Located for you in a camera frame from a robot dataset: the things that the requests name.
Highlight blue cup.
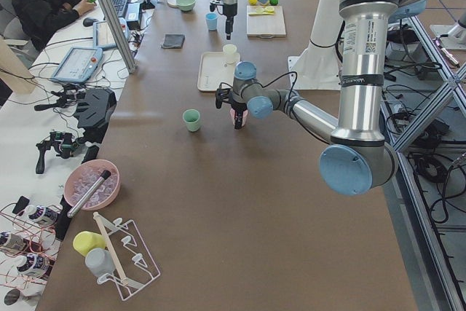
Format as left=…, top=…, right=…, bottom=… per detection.
left=205, top=12, right=218, bottom=31

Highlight yellow plastic knife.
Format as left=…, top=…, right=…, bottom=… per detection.
left=248, top=12, right=275, bottom=16

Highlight grey cup on rack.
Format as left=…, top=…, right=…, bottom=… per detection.
left=85, top=248, right=116, bottom=277

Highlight grey folded cloth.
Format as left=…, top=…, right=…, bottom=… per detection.
left=161, top=34, right=185, bottom=49

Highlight cream rabbit tray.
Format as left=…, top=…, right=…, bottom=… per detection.
left=197, top=52, right=240, bottom=92

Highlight pink bowl with ice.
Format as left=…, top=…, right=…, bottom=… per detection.
left=64, top=160, right=121, bottom=211

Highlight yellow cup on rack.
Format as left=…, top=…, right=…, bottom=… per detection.
left=73, top=231, right=106, bottom=257

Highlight aluminium frame post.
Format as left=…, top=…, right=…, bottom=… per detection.
left=98, top=0, right=137, bottom=74

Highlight light green bowl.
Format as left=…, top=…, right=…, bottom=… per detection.
left=175, top=0, right=196, bottom=12

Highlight pink cup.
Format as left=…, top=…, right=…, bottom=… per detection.
left=229, top=109, right=248, bottom=127

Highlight white wire cup rack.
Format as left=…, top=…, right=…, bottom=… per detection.
left=93, top=212, right=161, bottom=301

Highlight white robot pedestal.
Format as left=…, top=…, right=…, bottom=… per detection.
left=288, top=0, right=343, bottom=90

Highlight wooden stand base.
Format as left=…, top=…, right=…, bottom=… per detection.
left=167, top=0, right=178, bottom=8

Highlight wooden cutting board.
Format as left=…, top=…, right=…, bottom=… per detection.
left=246, top=6, right=286, bottom=38

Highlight computer mouse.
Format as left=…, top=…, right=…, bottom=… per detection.
left=82, top=17, right=99, bottom=27

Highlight metal tube black tip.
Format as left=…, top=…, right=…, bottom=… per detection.
left=67, top=170, right=111, bottom=218

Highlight blue teach pendant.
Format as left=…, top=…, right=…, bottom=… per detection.
left=50, top=47, right=103, bottom=84
left=92, top=17, right=130, bottom=50

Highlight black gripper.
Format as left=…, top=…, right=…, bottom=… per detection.
left=215, top=84, right=247, bottom=130
left=210, top=0, right=237, bottom=40

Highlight cream yellow cup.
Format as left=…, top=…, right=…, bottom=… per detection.
left=223, top=44, right=237, bottom=65

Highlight green cup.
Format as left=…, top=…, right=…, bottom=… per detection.
left=182, top=109, right=201, bottom=133

